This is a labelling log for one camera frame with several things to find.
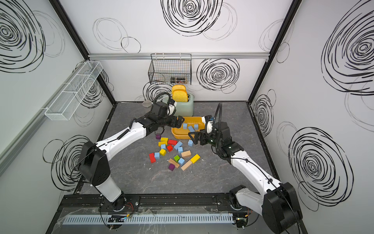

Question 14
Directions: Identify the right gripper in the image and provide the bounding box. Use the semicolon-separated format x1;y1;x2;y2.
188;128;222;149

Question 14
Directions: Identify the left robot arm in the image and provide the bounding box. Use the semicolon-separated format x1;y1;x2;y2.
77;100;184;211

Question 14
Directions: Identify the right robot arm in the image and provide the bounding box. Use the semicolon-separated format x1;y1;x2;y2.
188;122;303;234

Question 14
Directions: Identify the yellow plastic tub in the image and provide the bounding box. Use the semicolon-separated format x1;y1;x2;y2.
171;117;205;139

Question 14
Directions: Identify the mint green toaster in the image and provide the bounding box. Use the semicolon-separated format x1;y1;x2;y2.
174;93;194;117

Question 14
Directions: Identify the natural wood block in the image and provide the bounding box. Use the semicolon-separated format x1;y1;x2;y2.
181;151;191;158

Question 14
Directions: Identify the long yellow block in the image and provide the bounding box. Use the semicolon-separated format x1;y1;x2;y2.
190;154;201;164

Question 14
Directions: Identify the long red block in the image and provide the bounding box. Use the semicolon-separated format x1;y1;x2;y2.
168;139;178;145

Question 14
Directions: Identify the yellow toast slice front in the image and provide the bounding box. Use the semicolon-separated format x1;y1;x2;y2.
172;90;189;102

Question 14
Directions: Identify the yellow toast slice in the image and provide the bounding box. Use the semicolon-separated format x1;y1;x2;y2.
172;90;189;102
171;85;186;94

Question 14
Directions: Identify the blue cube beside green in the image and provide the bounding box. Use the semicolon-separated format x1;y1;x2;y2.
178;158;185;166

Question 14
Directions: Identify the long natural wood plank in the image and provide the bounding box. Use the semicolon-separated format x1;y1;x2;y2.
181;160;193;171

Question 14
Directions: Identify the yellow toast slice back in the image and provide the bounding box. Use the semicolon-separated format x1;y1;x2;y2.
171;85;186;94

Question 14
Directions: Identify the yellow bar block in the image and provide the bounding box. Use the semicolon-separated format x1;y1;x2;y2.
158;141;168;147

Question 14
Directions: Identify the thin wood plank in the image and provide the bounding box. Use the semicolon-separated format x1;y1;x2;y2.
168;159;180;168

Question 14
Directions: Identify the yellow cube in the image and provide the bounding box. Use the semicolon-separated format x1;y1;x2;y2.
159;149;167;156

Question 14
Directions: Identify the purple cube bottom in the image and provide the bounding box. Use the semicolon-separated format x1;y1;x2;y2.
168;164;175;171

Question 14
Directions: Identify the red block left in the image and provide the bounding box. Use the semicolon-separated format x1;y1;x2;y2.
149;153;156;163

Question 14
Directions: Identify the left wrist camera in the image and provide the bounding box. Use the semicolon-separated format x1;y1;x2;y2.
168;99;176;116

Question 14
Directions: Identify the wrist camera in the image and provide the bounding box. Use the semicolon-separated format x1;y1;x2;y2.
203;115;214;136
168;99;176;116

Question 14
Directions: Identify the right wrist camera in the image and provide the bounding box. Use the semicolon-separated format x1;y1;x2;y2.
203;115;214;136

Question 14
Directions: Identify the black wire wall basket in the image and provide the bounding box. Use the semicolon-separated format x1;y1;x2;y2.
148;53;192;85

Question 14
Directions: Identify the white slotted cable duct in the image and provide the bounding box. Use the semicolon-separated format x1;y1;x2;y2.
62;214;234;225

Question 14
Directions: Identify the white wire wall shelf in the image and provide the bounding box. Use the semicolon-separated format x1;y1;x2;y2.
44;61;103;121

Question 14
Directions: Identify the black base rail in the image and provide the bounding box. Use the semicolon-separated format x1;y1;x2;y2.
59;193;251;213

